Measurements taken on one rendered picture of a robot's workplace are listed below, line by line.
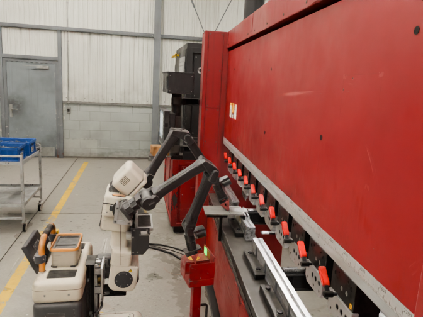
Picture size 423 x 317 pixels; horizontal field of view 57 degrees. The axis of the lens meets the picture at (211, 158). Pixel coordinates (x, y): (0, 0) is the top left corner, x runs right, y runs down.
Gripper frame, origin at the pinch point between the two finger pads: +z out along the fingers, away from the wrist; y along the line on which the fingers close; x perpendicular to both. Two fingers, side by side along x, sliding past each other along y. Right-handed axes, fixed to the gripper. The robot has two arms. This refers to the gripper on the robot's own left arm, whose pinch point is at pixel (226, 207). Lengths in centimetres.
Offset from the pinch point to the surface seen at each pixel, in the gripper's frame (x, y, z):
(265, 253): -8, -63, 9
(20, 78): 278, 659, -217
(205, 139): -10, 86, -34
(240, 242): 2.3, -27.5, 14.2
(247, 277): 7, -73, 11
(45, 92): 246, 662, -170
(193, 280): 37, -44, 15
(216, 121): -25, 86, -44
